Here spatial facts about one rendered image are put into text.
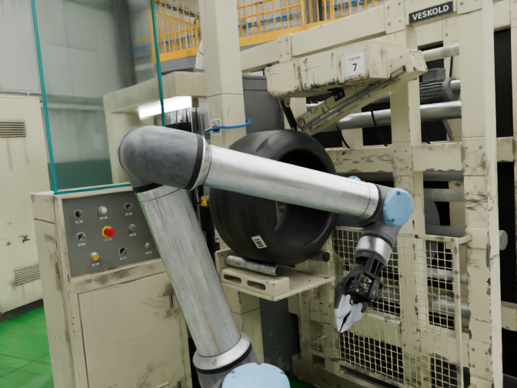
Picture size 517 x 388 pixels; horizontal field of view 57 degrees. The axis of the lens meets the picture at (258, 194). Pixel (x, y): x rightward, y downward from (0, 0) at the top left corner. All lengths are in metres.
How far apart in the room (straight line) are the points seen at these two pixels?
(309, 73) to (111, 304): 1.34
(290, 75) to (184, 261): 1.34
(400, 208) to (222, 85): 1.27
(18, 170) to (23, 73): 7.68
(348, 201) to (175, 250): 0.41
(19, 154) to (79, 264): 2.94
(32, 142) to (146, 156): 4.23
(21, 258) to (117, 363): 2.87
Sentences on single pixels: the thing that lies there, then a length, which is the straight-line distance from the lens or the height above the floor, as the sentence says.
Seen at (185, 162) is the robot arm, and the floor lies 1.38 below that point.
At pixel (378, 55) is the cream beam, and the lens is 2.02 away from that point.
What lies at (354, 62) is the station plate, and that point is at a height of 1.71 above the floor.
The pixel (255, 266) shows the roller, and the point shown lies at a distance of 2.02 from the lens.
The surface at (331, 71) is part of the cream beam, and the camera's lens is 2.08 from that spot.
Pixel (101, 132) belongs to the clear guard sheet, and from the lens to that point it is 2.22.
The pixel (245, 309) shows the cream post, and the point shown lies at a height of 0.63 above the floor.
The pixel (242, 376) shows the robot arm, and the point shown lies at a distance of 1.13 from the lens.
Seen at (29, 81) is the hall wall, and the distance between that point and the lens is 12.64.
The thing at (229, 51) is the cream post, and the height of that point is 1.84.
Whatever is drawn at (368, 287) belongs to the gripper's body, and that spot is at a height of 1.03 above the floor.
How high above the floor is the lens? 1.40
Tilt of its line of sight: 6 degrees down
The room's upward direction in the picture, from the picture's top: 4 degrees counter-clockwise
